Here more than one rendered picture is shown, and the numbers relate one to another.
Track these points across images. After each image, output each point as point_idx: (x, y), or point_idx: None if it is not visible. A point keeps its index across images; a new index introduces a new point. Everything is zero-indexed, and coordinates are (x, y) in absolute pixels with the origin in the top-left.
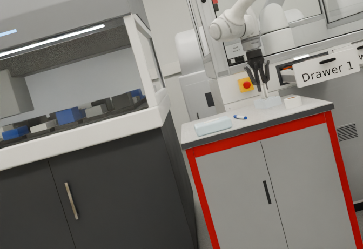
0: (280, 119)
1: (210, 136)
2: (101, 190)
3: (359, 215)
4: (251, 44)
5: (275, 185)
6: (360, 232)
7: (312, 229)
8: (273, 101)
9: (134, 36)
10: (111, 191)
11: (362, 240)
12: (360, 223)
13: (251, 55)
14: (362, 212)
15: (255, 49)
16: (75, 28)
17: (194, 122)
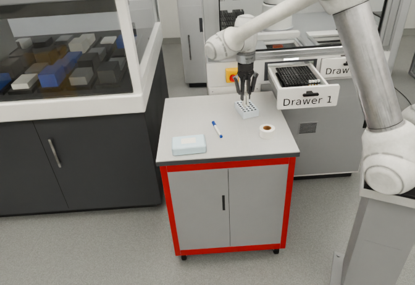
0: (249, 157)
1: (183, 160)
2: (83, 148)
3: (294, 185)
4: (245, 60)
5: (231, 199)
6: (290, 205)
7: (252, 228)
8: (251, 113)
9: (125, 21)
10: (92, 150)
11: (289, 215)
12: (293, 195)
13: (242, 69)
14: (297, 182)
15: (247, 63)
16: (57, 0)
17: (176, 104)
